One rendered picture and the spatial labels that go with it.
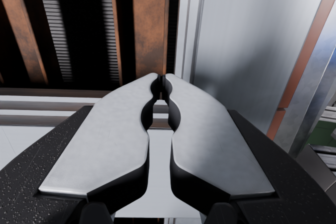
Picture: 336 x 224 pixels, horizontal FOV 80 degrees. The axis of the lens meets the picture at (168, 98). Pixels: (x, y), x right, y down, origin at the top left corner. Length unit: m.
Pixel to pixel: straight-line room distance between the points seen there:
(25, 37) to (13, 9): 0.04
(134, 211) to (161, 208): 0.04
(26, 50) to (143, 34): 0.21
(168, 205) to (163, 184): 0.05
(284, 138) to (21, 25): 0.59
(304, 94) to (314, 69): 0.06
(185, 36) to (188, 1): 0.03
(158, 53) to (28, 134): 0.23
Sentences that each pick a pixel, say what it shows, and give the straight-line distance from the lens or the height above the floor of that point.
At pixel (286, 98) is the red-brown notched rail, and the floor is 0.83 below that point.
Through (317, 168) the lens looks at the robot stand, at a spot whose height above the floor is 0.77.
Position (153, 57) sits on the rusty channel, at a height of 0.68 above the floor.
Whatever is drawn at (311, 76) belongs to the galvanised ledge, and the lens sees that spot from 0.49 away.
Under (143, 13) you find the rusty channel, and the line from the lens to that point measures 0.36.
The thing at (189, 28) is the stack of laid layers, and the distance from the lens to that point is 0.19.
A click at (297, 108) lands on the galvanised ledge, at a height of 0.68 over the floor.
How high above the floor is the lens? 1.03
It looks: 58 degrees down
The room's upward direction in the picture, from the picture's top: 178 degrees clockwise
